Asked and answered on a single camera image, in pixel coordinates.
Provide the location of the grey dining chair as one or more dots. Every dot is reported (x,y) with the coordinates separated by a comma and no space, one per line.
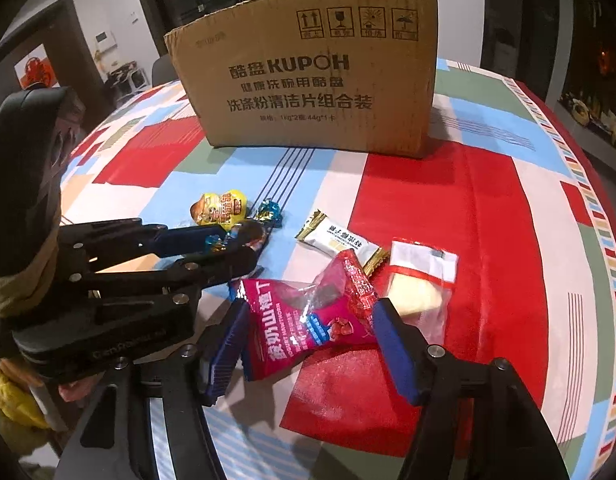
(165,69)

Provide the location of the white gold-edged snack packet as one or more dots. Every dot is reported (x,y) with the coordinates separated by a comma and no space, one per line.
(345,241)

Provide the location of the blue wrapped candy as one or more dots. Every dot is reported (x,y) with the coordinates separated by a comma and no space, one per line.
(269,211)

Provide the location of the pink snack packet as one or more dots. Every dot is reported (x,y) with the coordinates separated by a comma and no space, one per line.
(288,325)

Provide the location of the gold candy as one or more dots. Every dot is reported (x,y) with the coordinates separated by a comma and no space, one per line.
(253,234)

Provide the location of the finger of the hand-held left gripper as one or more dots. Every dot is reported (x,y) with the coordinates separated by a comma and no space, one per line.
(223,265)
(188,240)

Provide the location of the yellow candy packet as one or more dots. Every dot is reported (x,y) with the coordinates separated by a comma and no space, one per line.
(220,207)

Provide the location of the woven basket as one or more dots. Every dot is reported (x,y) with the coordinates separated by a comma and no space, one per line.
(581,110)

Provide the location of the yellow cloth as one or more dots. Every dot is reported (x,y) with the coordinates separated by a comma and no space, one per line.
(13,395)

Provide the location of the red balloons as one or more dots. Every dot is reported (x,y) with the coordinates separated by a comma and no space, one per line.
(610,64)

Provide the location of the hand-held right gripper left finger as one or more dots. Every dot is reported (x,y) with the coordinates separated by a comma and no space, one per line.
(228,340)

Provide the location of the dark wooden door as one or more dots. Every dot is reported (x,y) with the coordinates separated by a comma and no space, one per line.
(73,55)

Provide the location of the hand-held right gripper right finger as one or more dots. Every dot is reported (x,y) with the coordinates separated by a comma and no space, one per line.
(397,350)

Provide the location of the red and white door poster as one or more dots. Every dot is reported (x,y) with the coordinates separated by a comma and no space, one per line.
(35,67)

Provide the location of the brown cardboard box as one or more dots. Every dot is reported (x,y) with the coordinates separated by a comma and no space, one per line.
(298,85)

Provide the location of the clear packet with white snack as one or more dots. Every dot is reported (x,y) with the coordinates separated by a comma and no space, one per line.
(417,280)

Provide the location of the white shoe rack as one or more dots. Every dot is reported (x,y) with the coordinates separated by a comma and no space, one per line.
(128,77)

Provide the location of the white wall intercom panel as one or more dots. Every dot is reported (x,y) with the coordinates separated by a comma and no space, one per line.
(103,40)

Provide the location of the colourful checked tablecloth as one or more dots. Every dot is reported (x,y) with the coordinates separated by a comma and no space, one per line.
(462,220)

